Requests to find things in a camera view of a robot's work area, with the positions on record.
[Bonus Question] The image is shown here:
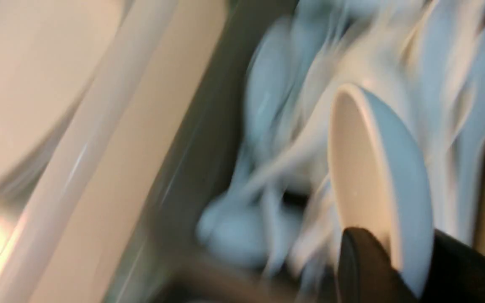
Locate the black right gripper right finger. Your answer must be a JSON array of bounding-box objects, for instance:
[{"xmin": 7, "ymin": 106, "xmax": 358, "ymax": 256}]
[{"xmin": 420, "ymin": 230, "xmax": 485, "ymax": 303}]

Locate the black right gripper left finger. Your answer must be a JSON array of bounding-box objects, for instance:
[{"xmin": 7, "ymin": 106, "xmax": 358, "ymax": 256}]
[{"xmin": 337, "ymin": 227, "xmax": 416, "ymax": 303}]

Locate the small white square dish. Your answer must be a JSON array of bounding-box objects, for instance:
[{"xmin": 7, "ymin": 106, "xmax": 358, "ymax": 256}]
[{"xmin": 328, "ymin": 84, "xmax": 434, "ymax": 298}]

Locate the brown plastic bin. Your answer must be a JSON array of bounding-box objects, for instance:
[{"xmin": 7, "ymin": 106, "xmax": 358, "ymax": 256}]
[{"xmin": 103, "ymin": 0, "xmax": 485, "ymax": 303}]

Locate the pile of white spoons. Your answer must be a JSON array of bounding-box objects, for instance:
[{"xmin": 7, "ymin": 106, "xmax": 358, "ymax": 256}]
[{"xmin": 196, "ymin": 0, "xmax": 485, "ymax": 288}]

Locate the large white plastic tub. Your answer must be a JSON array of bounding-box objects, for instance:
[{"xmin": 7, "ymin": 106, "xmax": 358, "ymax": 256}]
[{"xmin": 0, "ymin": 0, "xmax": 229, "ymax": 303}]

